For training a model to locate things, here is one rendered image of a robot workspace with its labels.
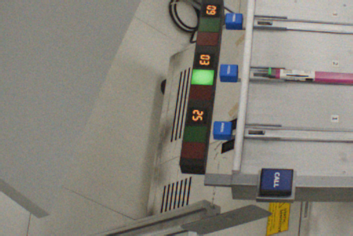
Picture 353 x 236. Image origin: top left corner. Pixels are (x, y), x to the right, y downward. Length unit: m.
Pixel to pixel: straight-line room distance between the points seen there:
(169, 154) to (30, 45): 0.84
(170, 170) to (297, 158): 0.74
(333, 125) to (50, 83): 0.46
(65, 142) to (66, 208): 0.71
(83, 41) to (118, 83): 0.84
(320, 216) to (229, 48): 0.61
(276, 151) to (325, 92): 0.14
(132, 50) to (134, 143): 0.28
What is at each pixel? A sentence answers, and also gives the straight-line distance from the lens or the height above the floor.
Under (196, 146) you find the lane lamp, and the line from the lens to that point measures 1.21.
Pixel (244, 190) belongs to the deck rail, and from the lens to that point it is 1.17.
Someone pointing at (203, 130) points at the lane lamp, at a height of 0.66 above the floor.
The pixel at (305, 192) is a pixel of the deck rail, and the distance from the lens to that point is 1.17.
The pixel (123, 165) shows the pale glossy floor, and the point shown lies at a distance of 1.96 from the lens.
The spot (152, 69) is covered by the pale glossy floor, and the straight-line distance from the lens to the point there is 2.14.
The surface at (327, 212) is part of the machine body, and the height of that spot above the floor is 0.62.
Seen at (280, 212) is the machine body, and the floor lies 0.53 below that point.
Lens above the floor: 1.49
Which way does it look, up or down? 42 degrees down
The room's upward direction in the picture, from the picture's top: 64 degrees clockwise
